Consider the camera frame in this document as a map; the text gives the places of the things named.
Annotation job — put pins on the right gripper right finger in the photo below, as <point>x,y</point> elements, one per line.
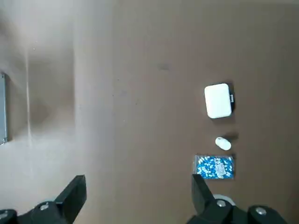
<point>205,205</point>

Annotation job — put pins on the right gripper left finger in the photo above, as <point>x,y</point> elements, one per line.
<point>63,205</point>

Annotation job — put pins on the silver aluminium medical case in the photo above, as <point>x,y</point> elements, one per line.
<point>2,105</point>

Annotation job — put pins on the blue capsule bag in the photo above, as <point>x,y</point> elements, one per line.
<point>210,166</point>

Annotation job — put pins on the small white pill bottle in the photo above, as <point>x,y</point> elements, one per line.
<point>223,143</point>

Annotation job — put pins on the white plastic box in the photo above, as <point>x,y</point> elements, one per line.
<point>218,100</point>

